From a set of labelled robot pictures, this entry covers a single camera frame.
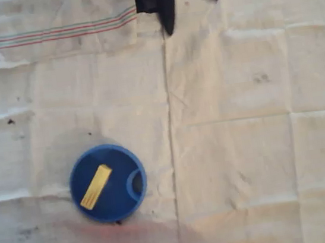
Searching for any yellow rectangular block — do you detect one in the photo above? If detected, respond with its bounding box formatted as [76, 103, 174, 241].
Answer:
[75, 162, 118, 212]

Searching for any blue round bowl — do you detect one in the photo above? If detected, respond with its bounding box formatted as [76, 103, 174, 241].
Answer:
[64, 138, 153, 229]

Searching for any white cloth with stripes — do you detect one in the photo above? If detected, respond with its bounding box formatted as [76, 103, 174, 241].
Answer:
[0, 0, 325, 243]

